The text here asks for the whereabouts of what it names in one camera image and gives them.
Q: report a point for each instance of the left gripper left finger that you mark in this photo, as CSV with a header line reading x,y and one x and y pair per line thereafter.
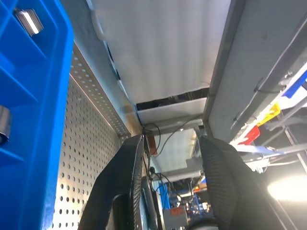
x,y
120,182

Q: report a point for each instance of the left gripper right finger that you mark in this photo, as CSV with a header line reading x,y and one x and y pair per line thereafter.
x,y
227,187

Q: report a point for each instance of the red storage bin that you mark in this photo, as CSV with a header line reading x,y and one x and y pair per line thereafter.
x,y
250,137

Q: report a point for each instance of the yellow storage bin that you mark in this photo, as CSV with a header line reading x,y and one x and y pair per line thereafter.
x,y
272,115

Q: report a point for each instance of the blue storage bin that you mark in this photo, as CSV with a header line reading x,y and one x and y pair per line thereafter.
x,y
296,86

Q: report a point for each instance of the blue compartment tray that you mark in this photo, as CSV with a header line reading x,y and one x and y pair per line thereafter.
x,y
33,95

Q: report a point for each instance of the perforated metal tray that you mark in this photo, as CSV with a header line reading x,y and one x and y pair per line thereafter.
x,y
81,143

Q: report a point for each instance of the white backdrop curtain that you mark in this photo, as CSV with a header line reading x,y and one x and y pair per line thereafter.
x,y
163,48

